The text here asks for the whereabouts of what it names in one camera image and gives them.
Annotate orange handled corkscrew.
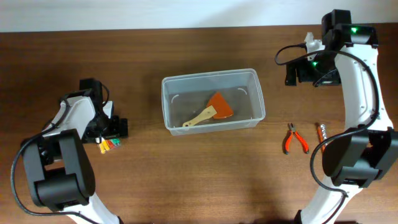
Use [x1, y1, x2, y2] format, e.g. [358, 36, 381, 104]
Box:
[315, 123, 328, 143]

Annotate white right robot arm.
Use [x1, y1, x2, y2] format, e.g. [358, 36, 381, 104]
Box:
[285, 9, 397, 223]

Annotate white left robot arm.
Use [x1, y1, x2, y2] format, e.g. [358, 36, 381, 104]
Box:
[11, 78, 128, 223]

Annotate clear plastic container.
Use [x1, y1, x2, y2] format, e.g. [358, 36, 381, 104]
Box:
[162, 68, 266, 136]

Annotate orange scraper wooden handle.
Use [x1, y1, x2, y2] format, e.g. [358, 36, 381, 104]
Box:
[182, 91, 234, 127]

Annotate red handled pliers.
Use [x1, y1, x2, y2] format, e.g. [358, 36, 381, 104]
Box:
[282, 123, 310, 156]

